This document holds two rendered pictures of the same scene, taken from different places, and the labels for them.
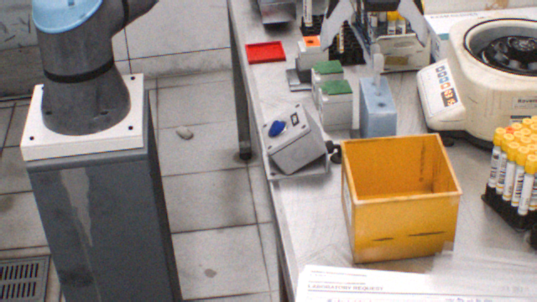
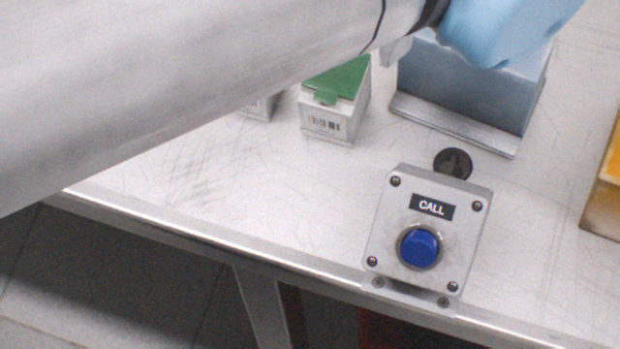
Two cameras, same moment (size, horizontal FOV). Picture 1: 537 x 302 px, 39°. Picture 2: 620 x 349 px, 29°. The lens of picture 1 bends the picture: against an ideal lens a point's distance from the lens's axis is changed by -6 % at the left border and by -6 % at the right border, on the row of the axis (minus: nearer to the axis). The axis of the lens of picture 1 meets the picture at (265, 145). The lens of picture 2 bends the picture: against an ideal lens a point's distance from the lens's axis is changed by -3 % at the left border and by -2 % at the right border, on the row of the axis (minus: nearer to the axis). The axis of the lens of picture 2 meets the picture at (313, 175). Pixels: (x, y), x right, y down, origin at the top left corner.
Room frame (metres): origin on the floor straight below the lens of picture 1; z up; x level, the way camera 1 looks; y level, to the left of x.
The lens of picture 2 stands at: (0.87, 0.24, 1.70)
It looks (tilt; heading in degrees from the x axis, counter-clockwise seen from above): 67 degrees down; 300
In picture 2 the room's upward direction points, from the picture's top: 6 degrees counter-clockwise
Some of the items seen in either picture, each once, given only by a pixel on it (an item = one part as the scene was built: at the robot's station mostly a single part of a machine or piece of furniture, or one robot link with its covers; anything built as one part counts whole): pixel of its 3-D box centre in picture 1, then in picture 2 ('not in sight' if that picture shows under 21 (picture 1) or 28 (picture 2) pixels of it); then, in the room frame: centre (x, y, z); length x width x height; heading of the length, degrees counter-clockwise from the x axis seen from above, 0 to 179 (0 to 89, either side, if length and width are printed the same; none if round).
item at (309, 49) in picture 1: (313, 58); not in sight; (1.18, -0.09, 0.92); 0.05 x 0.04 x 0.06; 95
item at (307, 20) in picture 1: (331, 18); not in sight; (1.32, -0.13, 0.93); 0.17 x 0.09 x 0.11; 6
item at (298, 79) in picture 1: (313, 71); not in sight; (1.18, -0.09, 0.89); 0.09 x 0.05 x 0.04; 95
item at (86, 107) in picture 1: (81, 84); not in sight; (1.09, 0.29, 0.95); 0.15 x 0.15 x 0.10
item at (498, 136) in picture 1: (496, 164); not in sight; (0.83, -0.31, 0.93); 0.02 x 0.02 x 0.11
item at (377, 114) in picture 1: (377, 123); (472, 66); (0.96, -0.16, 0.92); 0.10 x 0.07 x 0.10; 0
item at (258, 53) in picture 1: (264, 52); not in sight; (1.30, -0.01, 0.88); 0.07 x 0.07 x 0.01; 5
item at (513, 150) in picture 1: (509, 178); not in sight; (0.80, -0.32, 0.93); 0.02 x 0.02 x 0.11
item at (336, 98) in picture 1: (336, 105); (335, 94); (1.05, -0.11, 0.91); 0.05 x 0.04 x 0.07; 95
